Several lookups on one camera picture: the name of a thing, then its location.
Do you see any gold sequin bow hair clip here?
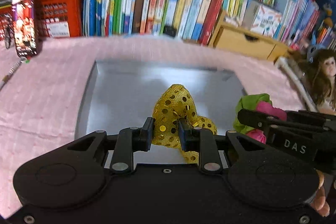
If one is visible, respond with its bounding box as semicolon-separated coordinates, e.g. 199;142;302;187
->
152;84;218;164

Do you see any green and pink felt flower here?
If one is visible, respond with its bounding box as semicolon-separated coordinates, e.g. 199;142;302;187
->
233;93;287;144

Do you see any person's left hand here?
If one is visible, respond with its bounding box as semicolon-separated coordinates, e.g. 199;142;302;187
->
310;170;330;217

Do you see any grey cardboard box tray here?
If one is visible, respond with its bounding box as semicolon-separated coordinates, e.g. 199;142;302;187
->
75;59;247;169

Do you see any long-haired doll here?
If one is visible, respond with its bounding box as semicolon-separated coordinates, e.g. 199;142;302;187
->
292;49;335;115

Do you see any pink bedspread cloth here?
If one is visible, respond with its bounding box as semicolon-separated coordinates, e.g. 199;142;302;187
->
1;36;304;217

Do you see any wooden drawer organizer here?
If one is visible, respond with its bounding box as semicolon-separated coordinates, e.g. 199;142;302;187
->
208;10;292;63

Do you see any white pocket printer box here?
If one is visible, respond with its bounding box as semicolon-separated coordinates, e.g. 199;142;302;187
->
242;0;282;38

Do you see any blue cardboard box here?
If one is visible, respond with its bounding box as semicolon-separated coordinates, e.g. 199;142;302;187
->
316;0;335;31

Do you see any red plastic crate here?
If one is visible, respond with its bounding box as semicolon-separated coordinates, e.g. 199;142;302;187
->
1;0;83;40

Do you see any smartphone on stand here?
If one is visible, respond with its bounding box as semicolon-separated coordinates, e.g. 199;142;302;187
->
11;0;39;59

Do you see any white plastic pipe frame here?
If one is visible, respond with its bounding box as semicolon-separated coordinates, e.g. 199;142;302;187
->
274;56;318;112

